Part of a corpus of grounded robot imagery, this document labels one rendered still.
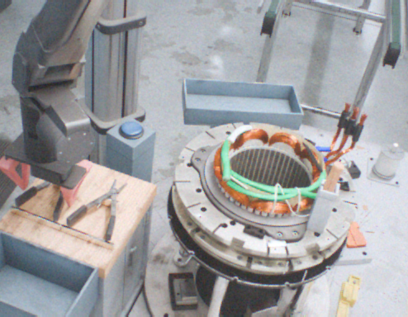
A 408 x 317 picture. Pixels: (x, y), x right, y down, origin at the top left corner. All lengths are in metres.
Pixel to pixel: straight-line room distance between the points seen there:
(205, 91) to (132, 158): 0.25
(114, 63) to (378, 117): 2.18
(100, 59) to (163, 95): 1.77
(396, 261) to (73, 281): 0.77
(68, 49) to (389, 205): 1.02
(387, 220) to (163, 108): 1.69
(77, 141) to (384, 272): 0.84
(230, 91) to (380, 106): 2.12
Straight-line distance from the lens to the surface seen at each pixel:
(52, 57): 0.74
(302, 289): 1.15
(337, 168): 0.87
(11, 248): 0.96
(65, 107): 0.78
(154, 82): 3.12
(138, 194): 0.99
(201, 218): 0.93
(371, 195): 1.55
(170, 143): 2.74
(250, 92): 1.31
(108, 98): 1.32
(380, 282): 1.36
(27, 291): 0.97
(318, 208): 0.92
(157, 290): 1.19
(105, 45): 1.25
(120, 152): 1.16
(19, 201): 0.95
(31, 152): 0.87
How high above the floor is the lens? 1.78
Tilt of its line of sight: 42 degrees down
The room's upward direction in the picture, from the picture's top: 10 degrees clockwise
